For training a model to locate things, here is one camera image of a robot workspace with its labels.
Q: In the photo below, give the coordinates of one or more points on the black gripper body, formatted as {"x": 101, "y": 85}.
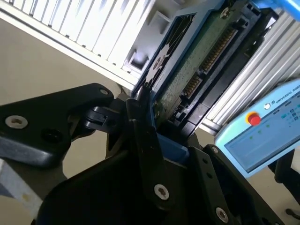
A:
{"x": 93, "y": 199}

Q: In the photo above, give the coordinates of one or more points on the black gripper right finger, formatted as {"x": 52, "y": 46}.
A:
{"x": 212, "y": 164}

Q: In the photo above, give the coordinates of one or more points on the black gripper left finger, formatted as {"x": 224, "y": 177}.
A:
{"x": 35, "y": 131}

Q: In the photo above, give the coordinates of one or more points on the hard disk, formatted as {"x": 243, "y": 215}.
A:
{"x": 187, "y": 70}

